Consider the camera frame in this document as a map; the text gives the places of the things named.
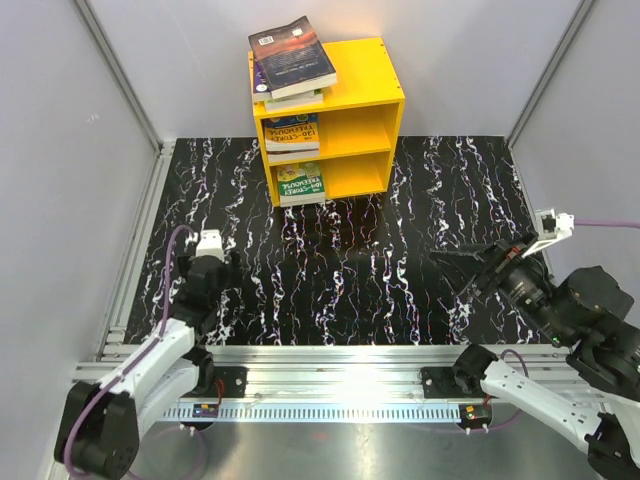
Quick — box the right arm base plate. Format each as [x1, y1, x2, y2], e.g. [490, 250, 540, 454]
[419, 366, 493, 435]

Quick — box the green treehouse book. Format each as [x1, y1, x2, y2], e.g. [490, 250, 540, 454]
[276, 161, 326, 199]

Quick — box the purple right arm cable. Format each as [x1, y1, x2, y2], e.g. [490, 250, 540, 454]
[459, 218, 640, 434]

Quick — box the dark Tale of Two Cities book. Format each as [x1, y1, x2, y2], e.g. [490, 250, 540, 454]
[248, 16, 338, 100]

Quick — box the white slotted cable duct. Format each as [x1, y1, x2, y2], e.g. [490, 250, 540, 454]
[160, 402, 461, 424]

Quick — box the yellow wooden shelf cabinet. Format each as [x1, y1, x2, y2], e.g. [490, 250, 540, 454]
[280, 37, 405, 200]

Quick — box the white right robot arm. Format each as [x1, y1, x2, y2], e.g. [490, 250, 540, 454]
[429, 235, 639, 479]

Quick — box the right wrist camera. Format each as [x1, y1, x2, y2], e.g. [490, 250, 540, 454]
[523, 208, 575, 258]

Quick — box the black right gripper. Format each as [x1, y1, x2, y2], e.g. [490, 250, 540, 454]
[427, 229, 574, 343]

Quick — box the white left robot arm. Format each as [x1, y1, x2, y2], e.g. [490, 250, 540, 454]
[53, 252, 240, 479]

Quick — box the purple 52-storey treehouse book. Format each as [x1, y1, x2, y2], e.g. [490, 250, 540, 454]
[251, 59, 323, 103]

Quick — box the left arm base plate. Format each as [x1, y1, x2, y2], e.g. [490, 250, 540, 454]
[179, 366, 248, 431]

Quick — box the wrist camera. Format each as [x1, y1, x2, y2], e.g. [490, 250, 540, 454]
[523, 208, 575, 258]
[195, 229, 225, 261]

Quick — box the lime 65-storey treehouse book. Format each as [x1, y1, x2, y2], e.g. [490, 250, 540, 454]
[264, 89, 324, 112]

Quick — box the yellow 130-storey treehouse book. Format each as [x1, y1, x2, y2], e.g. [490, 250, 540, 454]
[263, 113, 320, 152]

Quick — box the dark blue treehouse book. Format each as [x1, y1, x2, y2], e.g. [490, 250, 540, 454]
[280, 197, 326, 208]

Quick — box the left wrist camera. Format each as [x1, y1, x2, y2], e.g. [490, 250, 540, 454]
[195, 229, 225, 261]

